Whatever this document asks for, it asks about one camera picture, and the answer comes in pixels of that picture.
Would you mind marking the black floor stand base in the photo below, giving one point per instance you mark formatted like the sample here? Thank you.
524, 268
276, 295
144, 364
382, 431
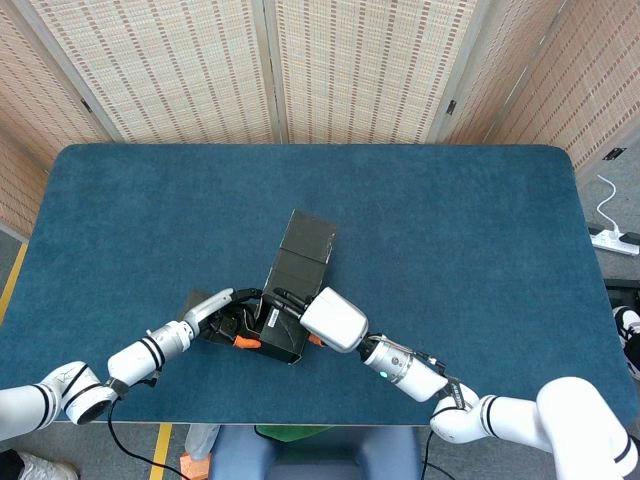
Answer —
622, 287

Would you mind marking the orange block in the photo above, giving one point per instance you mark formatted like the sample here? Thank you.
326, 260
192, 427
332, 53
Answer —
195, 467

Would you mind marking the clear plastic bottle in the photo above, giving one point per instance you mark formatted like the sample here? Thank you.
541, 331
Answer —
200, 440

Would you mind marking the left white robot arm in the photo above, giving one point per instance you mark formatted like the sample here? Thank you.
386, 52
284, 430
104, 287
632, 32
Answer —
135, 360

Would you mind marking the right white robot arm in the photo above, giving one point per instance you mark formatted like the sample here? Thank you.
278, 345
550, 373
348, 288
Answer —
565, 415

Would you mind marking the black and white sneaker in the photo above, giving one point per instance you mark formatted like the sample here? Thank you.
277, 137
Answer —
627, 330

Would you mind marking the white power strip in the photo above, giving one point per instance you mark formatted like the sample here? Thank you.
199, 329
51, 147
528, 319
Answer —
612, 242

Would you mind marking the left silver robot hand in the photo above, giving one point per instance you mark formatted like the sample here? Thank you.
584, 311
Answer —
207, 307

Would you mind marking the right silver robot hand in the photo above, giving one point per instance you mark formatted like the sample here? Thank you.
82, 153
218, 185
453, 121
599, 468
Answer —
335, 320

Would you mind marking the woven bamboo folding screen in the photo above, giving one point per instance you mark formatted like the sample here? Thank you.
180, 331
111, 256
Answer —
175, 75

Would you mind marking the black cardboard box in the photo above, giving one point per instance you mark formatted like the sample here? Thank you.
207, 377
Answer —
300, 255

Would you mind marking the blue felt table mat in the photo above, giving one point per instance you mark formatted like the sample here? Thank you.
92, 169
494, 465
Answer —
425, 225

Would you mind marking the green cloth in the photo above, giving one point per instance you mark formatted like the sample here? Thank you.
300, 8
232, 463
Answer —
285, 432

